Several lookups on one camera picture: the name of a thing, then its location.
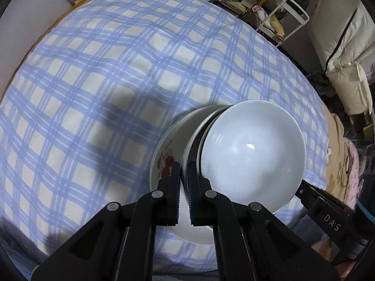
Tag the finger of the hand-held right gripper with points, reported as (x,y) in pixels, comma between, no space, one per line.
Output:
(306,193)

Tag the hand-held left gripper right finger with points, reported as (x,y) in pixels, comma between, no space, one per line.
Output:
(192,199)

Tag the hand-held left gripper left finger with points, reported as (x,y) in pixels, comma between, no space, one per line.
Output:
(175,199)

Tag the large cherry print deep plate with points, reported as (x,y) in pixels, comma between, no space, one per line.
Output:
(164,152)

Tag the plain white bowl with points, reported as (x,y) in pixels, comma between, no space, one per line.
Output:
(189,145)

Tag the large red patterned bowl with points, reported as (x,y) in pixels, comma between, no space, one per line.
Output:
(255,158)

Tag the beige floral blanket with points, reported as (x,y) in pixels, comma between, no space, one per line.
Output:
(337,152)

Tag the blue plaid blanket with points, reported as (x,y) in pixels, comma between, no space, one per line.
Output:
(102,79)

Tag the white padded chair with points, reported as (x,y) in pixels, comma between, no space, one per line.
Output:
(342,35)

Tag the person's blue fleece clothing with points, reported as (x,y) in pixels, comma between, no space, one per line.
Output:
(17,251)

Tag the tan cardboard box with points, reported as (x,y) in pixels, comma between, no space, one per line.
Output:
(277,25)

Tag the white utility cart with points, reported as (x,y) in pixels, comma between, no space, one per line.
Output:
(298,8)

